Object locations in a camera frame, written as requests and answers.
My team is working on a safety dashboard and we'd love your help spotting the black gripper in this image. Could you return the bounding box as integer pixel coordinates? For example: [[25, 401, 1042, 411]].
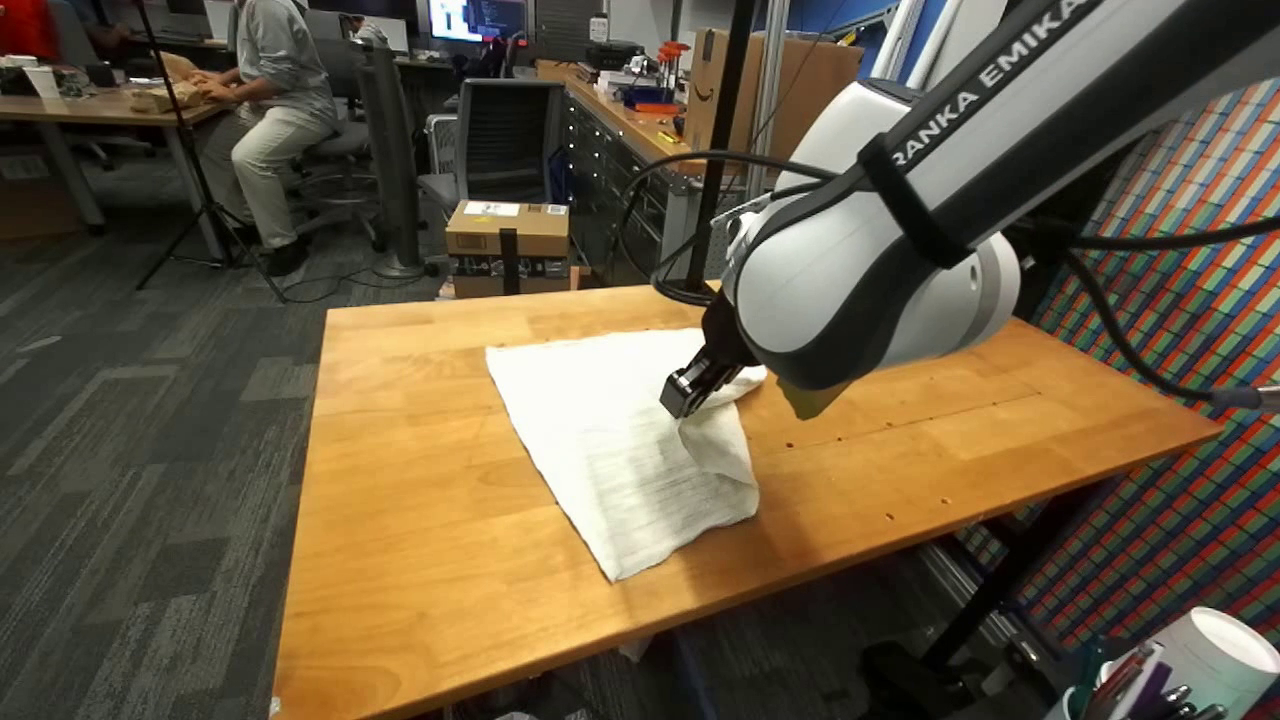
[[656, 293, 767, 422]]

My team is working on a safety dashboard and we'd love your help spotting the white cloth towel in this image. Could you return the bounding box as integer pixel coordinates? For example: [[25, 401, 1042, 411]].
[[481, 325, 775, 587]]

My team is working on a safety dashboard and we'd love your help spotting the black drawer cabinet workbench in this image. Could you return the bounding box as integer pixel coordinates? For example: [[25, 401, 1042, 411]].
[[546, 63, 713, 288]]

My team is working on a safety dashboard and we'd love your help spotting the wooden stool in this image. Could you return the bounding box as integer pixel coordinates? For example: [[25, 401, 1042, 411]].
[[441, 197, 574, 263]]

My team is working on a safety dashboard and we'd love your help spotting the black clamped pole stand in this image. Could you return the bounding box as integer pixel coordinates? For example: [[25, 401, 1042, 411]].
[[656, 0, 762, 307]]

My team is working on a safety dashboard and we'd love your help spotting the large cardboard box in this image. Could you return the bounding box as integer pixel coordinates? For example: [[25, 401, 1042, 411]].
[[680, 29, 865, 163]]

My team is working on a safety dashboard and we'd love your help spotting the grey metal column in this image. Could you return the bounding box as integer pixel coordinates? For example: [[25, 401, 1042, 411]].
[[349, 36, 430, 284]]

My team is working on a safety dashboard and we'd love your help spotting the lit computer monitor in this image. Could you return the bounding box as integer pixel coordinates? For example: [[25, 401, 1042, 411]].
[[425, 0, 531, 49]]

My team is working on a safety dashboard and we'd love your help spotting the seated person grey shirt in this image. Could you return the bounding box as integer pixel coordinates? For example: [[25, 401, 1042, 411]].
[[190, 0, 342, 288]]

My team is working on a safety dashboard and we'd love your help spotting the multicolour patterned panel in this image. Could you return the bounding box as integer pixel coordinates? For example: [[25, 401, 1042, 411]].
[[984, 77, 1280, 661]]

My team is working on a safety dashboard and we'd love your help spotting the black tripod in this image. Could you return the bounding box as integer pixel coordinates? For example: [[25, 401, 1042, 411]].
[[128, 0, 290, 307]]

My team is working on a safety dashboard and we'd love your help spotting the white paper cup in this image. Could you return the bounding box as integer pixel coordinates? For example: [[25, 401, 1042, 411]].
[[1138, 603, 1280, 720]]

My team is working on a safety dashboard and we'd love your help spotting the wooden office desk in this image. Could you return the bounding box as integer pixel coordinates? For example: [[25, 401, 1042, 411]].
[[0, 77, 245, 263]]

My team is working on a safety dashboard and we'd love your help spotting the black table frame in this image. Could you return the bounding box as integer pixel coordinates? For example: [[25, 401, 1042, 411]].
[[858, 489, 1113, 713]]

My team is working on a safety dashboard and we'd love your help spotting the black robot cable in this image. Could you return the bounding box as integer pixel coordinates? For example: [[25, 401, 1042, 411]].
[[609, 146, 1280, 411]]

